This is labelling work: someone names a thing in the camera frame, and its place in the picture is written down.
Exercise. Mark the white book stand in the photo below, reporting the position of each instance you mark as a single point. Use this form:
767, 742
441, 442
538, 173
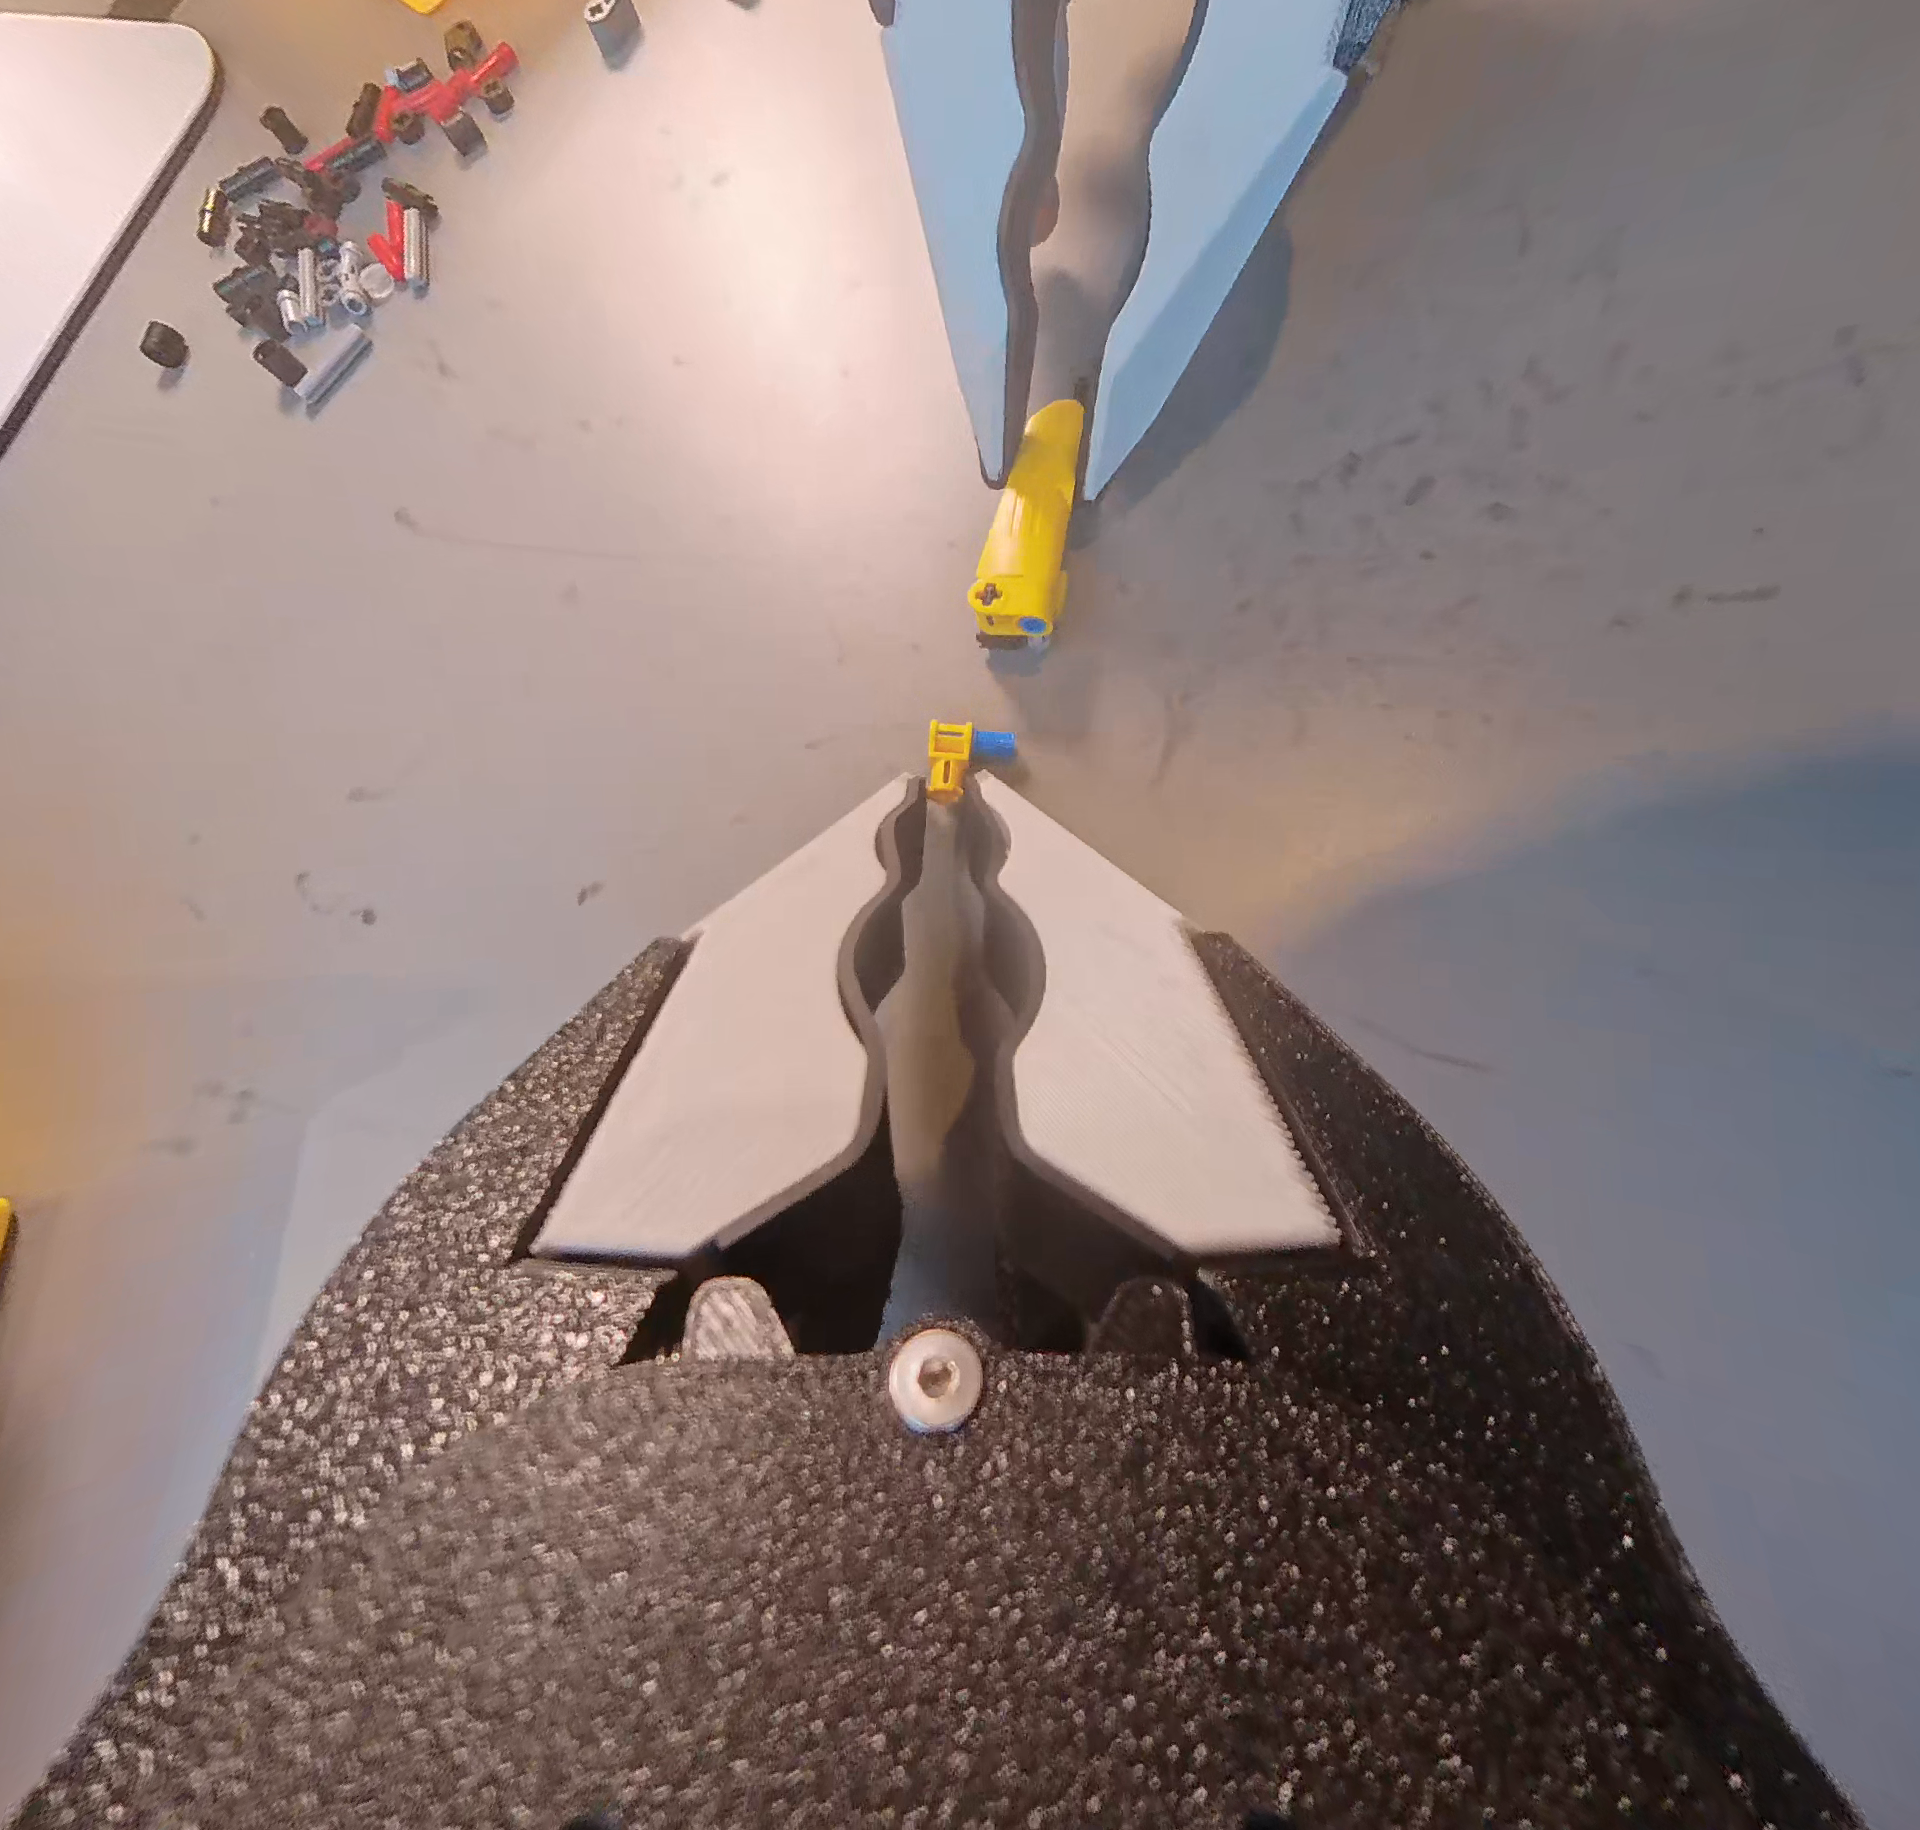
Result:
76, 182

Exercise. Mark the pile of loose building pieces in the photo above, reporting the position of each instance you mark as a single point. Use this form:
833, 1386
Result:
344, 208

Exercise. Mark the grey desk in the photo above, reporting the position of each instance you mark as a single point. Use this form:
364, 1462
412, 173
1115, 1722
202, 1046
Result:
449, 736

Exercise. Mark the grey connector piece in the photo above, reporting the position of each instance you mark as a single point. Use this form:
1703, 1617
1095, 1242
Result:
611, 17

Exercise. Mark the yellow curved claw piece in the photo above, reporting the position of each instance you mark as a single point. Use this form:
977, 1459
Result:
1037, 498

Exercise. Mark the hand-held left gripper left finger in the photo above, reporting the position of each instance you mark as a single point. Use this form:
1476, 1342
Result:
719, 1095

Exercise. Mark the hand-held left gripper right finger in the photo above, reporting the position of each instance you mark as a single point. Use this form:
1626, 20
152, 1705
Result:
1157, 1095

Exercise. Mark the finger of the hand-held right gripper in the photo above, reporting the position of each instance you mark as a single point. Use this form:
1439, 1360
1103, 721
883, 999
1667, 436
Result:
1262, 106
951, 136

